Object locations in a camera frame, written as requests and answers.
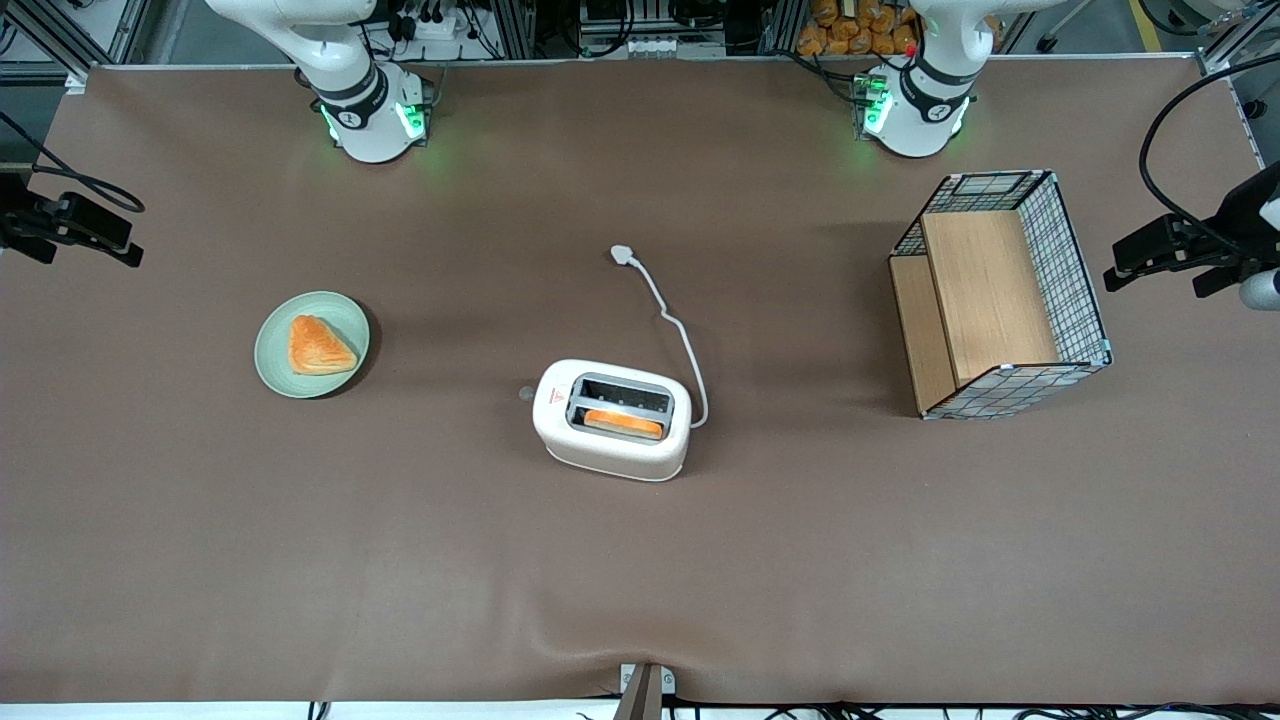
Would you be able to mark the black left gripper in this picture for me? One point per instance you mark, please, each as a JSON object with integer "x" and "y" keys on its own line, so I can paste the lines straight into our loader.
{"x": 1236, "y": 218}

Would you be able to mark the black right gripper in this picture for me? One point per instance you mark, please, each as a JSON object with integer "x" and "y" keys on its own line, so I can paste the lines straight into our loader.
{"x": 12, "y": 222}

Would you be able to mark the white two-slot toaster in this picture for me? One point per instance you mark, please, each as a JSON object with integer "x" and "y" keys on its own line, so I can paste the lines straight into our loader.
{"x": 560, "y": 430}

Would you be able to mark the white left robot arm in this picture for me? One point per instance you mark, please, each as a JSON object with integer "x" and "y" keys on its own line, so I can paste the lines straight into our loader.
{"x": 915, "y": 120}

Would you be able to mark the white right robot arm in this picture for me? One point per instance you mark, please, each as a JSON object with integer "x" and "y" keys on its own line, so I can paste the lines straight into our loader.
{"x": 370, "y": 122}

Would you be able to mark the wooden stepped shelf insert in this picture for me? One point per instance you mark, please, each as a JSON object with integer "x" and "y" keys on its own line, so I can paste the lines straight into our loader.
{"x": 985, "y": 290}

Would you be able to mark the light green round plate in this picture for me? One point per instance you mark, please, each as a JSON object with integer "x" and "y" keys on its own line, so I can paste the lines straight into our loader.
{"x": 272, "y": 356}

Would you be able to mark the triangular golden pastry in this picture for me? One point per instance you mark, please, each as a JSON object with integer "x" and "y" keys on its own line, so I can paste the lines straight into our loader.
{"x": 318, "y": 348}

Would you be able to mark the pile of orange bread rolls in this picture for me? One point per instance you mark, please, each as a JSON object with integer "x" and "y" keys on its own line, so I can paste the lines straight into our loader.
{"x": 855, "y": 28}

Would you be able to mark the white power strip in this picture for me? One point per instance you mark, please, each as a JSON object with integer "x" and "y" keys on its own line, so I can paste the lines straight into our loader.
{"x": 430, "y": 27}

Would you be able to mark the toast slice with orange crust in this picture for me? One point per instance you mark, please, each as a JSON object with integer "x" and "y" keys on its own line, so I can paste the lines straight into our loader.
{"x": 625, "y": 424}

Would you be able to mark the brown table cover mat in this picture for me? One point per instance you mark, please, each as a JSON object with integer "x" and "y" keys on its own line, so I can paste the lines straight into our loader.
{"x": 640, "y": 560}

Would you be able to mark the aluminium frame profile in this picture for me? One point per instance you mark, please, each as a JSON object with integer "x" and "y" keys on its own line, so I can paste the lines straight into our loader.
{"x": 60, "y": 35}
{"x": 1235, "y": 30}

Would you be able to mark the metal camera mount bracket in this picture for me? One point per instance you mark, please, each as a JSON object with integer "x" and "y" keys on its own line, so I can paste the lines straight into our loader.
{"x": 642, "y": 692}

